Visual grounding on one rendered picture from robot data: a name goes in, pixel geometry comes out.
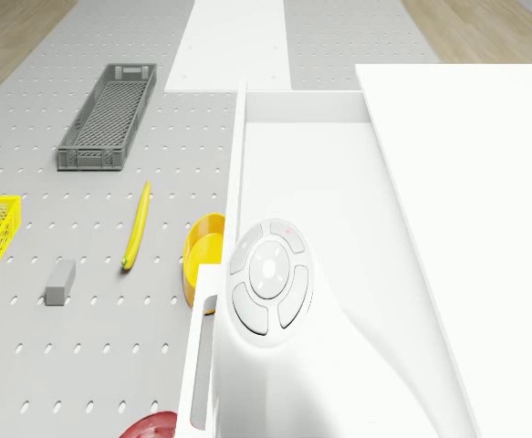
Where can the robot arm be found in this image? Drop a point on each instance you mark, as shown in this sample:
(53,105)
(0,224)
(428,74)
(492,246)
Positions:
(270,274)

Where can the yellow bowl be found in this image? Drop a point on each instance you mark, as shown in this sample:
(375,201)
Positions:
(201,255)

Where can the banana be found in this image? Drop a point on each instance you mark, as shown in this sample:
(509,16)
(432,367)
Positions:
(138,228)

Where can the white board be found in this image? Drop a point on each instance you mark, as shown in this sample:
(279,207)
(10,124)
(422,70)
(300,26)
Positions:
(229,45)

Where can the dark grey basket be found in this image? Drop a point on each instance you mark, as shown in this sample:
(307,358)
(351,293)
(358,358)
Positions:
(90,159)

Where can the white cabinet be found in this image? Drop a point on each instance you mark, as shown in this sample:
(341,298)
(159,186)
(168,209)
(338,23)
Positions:
(475,191)

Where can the grey cube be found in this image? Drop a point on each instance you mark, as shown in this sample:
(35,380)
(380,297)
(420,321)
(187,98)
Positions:
(60,285)

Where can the red plate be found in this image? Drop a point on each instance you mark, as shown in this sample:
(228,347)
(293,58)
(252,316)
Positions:
(156,426)

